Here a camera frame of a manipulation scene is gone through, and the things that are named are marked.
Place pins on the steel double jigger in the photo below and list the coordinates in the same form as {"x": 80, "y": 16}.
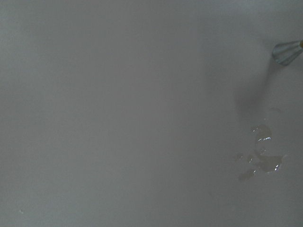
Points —
{"x": 285, "y": 53}

